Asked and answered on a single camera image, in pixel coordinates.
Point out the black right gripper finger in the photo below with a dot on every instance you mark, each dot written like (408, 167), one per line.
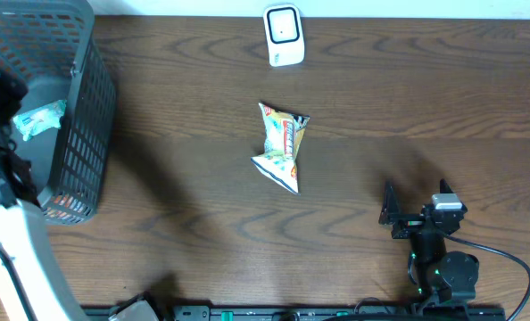
(391, 210)
(444, 186)

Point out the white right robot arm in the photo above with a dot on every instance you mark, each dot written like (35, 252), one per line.
(445, 279)

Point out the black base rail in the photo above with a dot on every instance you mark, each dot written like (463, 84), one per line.
(205, 313)

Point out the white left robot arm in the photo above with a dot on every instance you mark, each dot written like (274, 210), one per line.
(32, 286)

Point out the grey plastic mesh basket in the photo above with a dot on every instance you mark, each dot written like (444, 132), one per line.
(63, 127)

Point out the yellow snack bag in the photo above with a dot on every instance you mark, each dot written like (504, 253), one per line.
(284, 134)

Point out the white barcode scanner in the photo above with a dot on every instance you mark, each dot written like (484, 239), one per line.
(284, 35)

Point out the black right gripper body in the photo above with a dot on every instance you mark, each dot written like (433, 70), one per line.
(409, 225)

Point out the mint green snack packet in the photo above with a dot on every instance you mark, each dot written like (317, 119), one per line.
(32, 123)

